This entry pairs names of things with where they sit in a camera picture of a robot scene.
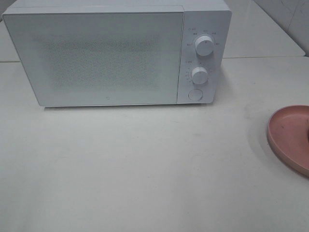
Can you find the round white door button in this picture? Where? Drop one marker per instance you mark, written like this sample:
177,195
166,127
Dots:
195,95

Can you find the pink round plate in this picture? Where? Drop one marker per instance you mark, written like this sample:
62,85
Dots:
288,137

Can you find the white microwave door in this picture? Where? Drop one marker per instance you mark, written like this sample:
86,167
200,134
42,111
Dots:
99,59

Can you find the lower white microwave knob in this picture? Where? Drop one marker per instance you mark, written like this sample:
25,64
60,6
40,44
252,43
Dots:
199,75

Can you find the white microwave knob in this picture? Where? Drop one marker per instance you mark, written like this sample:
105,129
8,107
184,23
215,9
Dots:
199,75
204,45

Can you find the white microwave oven body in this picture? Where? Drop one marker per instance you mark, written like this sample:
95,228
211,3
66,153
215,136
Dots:
200,17

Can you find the upper white microwave knob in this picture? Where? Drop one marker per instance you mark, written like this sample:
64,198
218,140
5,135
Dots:
204,45

